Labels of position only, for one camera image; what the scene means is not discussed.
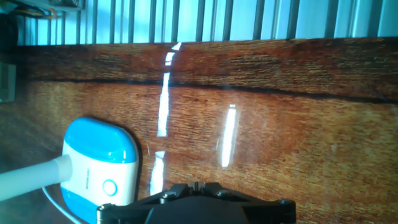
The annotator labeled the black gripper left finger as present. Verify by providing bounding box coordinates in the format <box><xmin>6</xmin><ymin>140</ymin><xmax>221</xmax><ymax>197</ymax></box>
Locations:
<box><xmin>96</xmin><ymin>182</ymin><xmax>198</xmax><ymax>224</ymax></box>

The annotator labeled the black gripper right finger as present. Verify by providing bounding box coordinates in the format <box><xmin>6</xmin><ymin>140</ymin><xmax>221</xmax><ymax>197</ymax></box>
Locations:
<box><xmin>197</xmin><ymin>182</ymin><xmax>297</xmax><ymax>224</ymax></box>

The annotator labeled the blue and white desk lamp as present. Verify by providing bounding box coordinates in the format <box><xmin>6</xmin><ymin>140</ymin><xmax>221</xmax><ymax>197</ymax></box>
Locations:
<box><xmin>0</xmin><ymin>116</ymin><xmax>140</xmax><ymax>224</ymax></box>

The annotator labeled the glossy brown wooden board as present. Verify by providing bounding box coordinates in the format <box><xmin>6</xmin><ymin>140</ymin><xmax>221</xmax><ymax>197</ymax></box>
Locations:
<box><xmin>0</xmin><ymin>37</ymin><xmax>398</xmax><ymax>224</ymax></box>

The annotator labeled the thin white lamp cable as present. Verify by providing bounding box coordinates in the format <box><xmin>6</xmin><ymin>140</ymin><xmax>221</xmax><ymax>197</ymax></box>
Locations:
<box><xmin>42</xmin><ymin>185</ymin><xmax>83</xmax><ymax>224</ymax></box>

